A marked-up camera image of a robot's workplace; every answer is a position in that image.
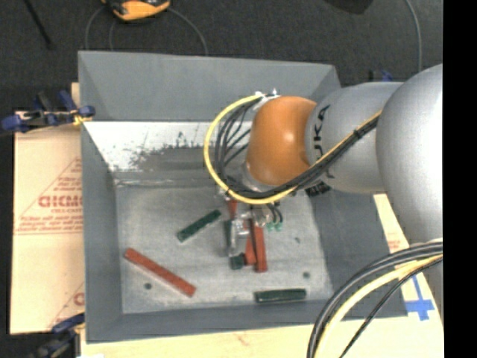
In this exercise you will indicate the dark green flat block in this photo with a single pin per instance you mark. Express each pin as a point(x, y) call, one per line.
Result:
point(280, 296)
point(199, 225)
point(237, 262)

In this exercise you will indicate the grey metal bin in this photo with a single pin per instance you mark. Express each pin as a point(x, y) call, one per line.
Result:
point(156, 215)

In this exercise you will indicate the red-brown flat block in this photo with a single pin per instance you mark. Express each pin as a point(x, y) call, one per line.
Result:
point(260, 250)
point(232, 208)
point(159, 272)
point(249, 254)

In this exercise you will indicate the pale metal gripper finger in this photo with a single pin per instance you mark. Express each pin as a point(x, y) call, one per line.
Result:
point(244, 229)
point(234, 239)

